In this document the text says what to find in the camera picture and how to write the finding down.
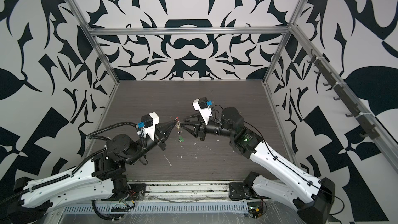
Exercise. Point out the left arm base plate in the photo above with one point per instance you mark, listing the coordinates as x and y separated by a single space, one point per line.
132 192

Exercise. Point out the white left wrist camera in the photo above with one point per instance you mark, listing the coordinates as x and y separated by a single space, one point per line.
146 128

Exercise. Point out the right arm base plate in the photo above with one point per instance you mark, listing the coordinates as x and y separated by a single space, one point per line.
241 191

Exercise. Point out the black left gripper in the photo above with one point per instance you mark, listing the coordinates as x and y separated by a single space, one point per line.
161 127

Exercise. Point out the white slotted cable duct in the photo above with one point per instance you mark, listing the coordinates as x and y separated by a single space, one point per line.
175 208

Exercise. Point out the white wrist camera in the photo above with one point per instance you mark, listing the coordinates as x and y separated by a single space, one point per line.
203 105
146 128

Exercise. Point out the aluminium frame corner post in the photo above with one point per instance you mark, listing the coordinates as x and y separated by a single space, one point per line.
91 39

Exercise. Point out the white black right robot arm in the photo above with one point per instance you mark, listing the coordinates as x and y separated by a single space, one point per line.
311 197

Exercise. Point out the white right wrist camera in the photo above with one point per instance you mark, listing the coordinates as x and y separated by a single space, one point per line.
203 105

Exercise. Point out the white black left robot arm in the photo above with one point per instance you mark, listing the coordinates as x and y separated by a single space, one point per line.
100 176

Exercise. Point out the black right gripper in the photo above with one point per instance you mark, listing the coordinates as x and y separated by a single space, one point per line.
203 129

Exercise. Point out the black wall hook rail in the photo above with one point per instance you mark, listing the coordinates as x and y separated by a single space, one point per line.
345 94

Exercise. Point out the aluminium frame top crossbar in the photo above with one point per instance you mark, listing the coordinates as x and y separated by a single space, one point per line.
187 31

